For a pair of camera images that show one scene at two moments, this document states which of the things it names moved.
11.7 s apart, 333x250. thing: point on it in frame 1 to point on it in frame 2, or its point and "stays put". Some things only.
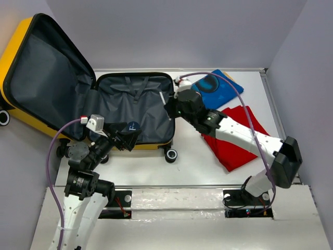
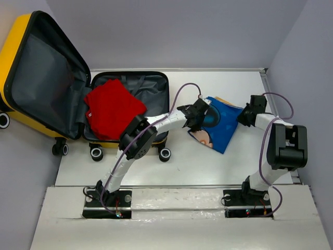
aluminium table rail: x=295 y=178 stays put
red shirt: x=229 y=157 to x=111 y=108
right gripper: x=171 y=105 to x=240 y=117
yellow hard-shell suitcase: x=46 y=85 stays put
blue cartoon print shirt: x=215 y=90 to x=220 y=123
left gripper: x=129 y=138 to x=196 y=128
